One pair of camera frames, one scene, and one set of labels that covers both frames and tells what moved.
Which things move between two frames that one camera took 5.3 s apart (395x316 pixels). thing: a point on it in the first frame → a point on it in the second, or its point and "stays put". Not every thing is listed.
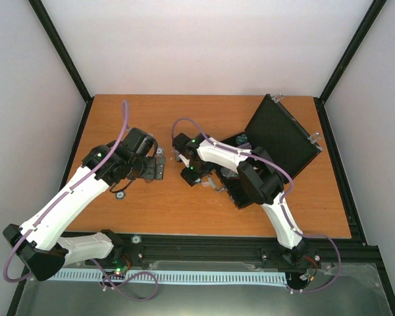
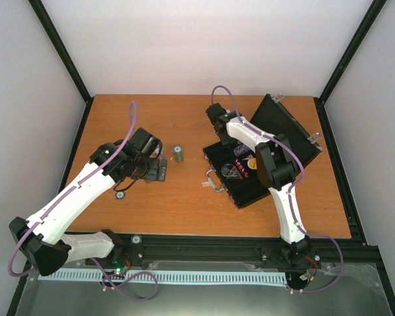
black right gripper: x=191 y=178 → x=224 y=141
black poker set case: x=274 y=128 stays put
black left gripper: x=151 y=173 stays put
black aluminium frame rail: x=338 y=252 stays put
